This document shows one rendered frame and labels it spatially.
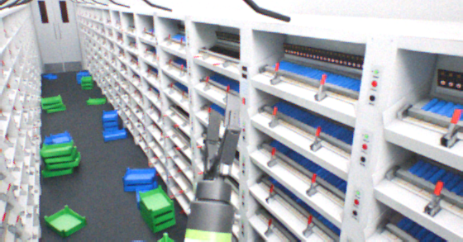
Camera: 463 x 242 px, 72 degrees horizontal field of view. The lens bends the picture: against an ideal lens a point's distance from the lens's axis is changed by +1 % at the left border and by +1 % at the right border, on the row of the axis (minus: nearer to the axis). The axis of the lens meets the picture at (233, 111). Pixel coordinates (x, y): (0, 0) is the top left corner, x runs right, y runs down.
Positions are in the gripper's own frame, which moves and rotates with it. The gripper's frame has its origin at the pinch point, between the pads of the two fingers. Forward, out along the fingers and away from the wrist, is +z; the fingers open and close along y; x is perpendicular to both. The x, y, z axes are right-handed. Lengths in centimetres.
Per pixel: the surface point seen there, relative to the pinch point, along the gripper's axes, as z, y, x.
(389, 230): -21, -20, -65
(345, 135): 11, -29, -56
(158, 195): -9, -238, -15
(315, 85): 28, -29, -43
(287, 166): 2, -63, -51
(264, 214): -19, -97, -57
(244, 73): 43, -63, -26
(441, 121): 6, 9, -56
